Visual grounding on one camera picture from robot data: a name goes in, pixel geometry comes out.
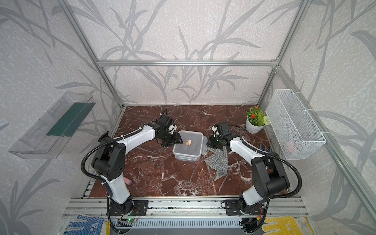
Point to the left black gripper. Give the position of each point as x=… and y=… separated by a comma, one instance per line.
x=176, y=140

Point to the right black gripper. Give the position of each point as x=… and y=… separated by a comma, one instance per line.
x=209, y=142

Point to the translucent lunch box lid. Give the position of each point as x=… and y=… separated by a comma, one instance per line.
x=195, y=136

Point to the grey striped cloth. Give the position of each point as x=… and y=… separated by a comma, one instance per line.
x=218, y=161

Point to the translucent plastic lunch box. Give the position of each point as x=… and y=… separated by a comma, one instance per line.
x=190, y=151

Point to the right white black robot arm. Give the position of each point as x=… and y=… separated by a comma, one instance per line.
x=268, y=173

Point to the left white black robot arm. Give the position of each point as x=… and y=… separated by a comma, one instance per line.
x=110, y=155

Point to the potted plant white pot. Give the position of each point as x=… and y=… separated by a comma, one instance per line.
x=256, y=120

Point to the pink item in basket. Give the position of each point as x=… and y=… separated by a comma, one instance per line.
x=291, y=148

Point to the yellow work glove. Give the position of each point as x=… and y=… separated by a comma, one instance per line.
x=287, y=225

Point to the green sheet in shelf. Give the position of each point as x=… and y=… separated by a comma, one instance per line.
x=71, y=120

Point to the blue white work glove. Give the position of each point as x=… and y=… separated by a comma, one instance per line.
x=86, y=225

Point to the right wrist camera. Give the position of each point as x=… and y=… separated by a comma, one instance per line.
x=221, y=130

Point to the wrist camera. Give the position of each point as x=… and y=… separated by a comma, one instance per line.
x=221, y=130
x=166, y=122

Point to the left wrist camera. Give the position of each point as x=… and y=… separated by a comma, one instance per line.
x=166, y=122

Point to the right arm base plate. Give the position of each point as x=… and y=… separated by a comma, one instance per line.
x=240, y=208

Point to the pink cylinder handle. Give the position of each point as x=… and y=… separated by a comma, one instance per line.
x=127, y=181

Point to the aluminium front rail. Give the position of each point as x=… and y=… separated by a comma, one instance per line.
x=188, y=207

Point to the white wire mesh basket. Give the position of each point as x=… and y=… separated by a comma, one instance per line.
x=291, y=121

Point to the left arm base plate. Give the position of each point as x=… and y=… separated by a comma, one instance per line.
x=129, y=207

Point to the clear acrylic wall shelf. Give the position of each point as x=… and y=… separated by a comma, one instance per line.
x=35, y=144

